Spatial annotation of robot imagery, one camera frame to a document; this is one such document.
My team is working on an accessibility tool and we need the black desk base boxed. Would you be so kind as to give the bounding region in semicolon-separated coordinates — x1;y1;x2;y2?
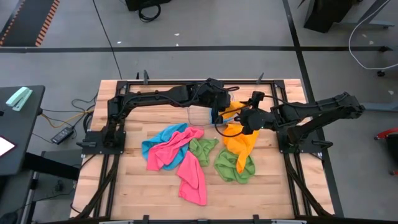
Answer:
23;149;82;181

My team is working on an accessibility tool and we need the black cabinet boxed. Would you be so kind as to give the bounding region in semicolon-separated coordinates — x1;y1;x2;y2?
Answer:
303;0;363;34

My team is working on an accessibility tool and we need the mint green stapler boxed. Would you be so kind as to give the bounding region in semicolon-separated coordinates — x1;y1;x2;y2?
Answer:
5;86;34;112

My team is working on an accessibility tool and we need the black power adapter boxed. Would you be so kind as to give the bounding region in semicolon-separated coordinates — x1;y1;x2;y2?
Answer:
50;126;75;146

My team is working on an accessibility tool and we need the orange microfiber towel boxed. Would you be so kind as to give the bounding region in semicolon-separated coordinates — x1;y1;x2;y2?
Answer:
221;101;247;121
223;123;261;174

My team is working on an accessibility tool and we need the green microfiber towel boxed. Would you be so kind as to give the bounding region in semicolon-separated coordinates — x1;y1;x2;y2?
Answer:
188;138;220;167
213;148;256;184

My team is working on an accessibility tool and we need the black mat orange striped edge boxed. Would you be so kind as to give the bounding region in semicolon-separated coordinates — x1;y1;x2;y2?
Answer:
0;0;60;47

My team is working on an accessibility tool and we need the clear plastic bin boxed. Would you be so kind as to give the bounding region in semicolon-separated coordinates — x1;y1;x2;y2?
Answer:
186;88;242;128

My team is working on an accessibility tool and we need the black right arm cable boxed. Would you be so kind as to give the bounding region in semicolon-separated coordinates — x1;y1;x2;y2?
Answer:
213;104;249;138

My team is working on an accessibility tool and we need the coiled black cable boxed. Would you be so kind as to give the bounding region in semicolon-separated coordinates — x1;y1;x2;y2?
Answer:
137;2;162;23

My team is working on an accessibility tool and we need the grey desk leg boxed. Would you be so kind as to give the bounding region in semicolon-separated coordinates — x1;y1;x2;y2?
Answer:
337;0;396;29

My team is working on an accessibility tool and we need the black looped floor cable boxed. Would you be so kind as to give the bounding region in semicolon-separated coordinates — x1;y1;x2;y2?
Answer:
70;92;98;113

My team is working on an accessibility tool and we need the black side desk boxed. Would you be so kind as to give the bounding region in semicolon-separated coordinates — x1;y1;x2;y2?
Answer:
0;85;46;177

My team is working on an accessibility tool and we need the black equipment box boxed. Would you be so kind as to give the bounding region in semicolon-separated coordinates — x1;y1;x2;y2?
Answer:
124;0;172;12

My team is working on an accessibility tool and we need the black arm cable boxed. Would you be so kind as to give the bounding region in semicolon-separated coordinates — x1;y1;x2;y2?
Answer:
214;84;241;93
213;104;249;138

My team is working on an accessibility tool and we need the white floor cable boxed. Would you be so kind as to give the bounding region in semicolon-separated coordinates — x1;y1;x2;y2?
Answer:
348;0;398;71

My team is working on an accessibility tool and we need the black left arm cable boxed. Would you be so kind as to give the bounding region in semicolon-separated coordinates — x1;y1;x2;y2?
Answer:
214;84;241;93

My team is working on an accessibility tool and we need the grey desk foot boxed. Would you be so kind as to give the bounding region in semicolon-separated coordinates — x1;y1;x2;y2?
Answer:
362;101;398;113

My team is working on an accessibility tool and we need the red chair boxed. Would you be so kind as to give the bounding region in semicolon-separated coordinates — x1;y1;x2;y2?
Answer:
374;126;398;177

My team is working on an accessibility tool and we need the yellow floor cable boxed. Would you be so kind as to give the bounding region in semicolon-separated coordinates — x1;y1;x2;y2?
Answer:
40;108;95;129

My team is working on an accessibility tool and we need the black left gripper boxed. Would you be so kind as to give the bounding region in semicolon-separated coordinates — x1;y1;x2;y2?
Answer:
198;77;233;113

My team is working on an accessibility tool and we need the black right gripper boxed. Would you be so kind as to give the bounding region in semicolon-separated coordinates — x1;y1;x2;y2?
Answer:
233;90;276;135

